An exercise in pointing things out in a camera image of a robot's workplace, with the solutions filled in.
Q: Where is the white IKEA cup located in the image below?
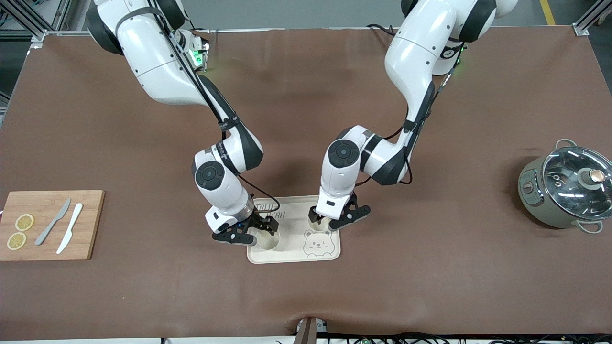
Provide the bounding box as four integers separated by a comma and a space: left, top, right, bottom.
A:
308, 215, 334, 234
252, 228, 281, 251

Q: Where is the beige bear print tray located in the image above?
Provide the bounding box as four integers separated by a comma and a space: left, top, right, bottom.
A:
247, 194, 341, 264

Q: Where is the bamboo cutting board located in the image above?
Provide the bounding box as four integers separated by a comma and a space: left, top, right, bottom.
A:
0, 190, 105, 261

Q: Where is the white plastic knife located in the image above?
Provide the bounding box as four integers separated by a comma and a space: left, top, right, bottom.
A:
56, 203, 84, 255

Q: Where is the grey plastic knife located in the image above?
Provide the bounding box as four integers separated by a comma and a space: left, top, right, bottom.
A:
34, 198, 72, 246

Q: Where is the grey-green electric cooking pot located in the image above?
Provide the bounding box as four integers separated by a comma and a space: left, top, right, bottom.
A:
518, 139, 612, 235

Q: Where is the grey metal table bracket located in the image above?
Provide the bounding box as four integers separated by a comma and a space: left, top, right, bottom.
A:
293, 317, 328, 344

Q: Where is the black base power cable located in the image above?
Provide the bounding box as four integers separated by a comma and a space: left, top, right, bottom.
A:
366, 23, 400, 38

